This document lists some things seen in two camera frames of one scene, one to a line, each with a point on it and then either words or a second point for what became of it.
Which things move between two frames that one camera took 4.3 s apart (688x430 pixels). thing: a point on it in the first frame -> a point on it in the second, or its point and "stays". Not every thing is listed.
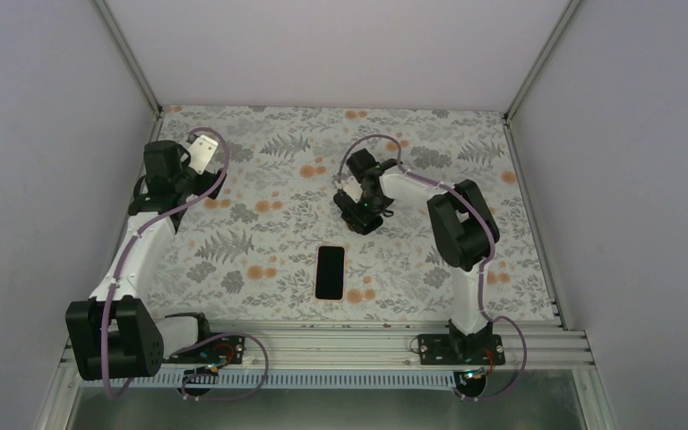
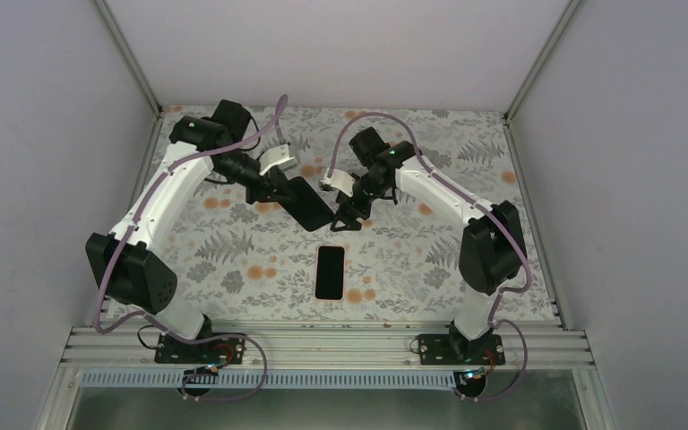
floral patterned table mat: (247, 250) stays
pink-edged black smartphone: (330, 275) stays
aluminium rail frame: (373, 346) stays
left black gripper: (209, 183) -> (270, 184)
